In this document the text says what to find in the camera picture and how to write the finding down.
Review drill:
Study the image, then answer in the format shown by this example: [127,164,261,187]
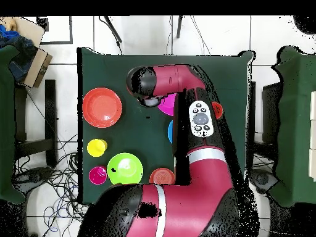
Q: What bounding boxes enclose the crimson plastic cup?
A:
[88,165,109,186]

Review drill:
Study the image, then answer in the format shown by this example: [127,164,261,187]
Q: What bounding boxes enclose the orange shallow plastic bowl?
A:
[81,87,123,129]

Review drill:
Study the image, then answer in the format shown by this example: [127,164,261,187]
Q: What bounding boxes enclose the pink large plastic bowl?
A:
[157,93,178,117]

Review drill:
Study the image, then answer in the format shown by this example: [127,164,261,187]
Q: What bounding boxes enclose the white boxes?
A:
[309,90,316,182]

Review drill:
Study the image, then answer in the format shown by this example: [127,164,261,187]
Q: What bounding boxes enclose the black tripod leg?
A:
[102,15,123,44]
[176,15,184,40]

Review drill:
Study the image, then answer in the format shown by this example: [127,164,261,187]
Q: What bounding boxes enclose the brown cardboard box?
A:
[23,48,53,89]

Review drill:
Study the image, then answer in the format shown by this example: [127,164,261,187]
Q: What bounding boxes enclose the orange small plastic bowl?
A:
[149,167,177,185]

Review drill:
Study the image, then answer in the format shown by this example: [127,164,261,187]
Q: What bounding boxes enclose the tan cardboard sheet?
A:
[4,16,46,48]

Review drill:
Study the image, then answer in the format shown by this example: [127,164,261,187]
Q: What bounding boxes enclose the black chair frame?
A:
[14,79,58,168]
[246,81,283,171]

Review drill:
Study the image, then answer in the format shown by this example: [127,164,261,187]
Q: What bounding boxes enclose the light blue medium bowl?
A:
[167,120,174,144]

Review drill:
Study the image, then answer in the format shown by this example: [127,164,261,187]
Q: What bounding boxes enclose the lemon yellow plastic cup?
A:
[86,138,109,158]

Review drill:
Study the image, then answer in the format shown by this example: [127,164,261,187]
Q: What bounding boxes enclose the dark green tablecloth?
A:
[77,47,256,206]

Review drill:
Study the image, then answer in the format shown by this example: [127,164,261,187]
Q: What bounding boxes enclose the black square floor frame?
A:
[36,15,74,46]

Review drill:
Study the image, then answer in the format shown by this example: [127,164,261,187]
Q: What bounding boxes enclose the orange plastic cup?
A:
[211,101,224,120]

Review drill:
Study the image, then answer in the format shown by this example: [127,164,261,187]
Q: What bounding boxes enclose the green cloth covered table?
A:
[267,45,316,208]
[0,45,27,204]

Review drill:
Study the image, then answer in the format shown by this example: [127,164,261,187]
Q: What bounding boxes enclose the black pedestal foot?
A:
[13,167,54,192]
[249,168,280,194]

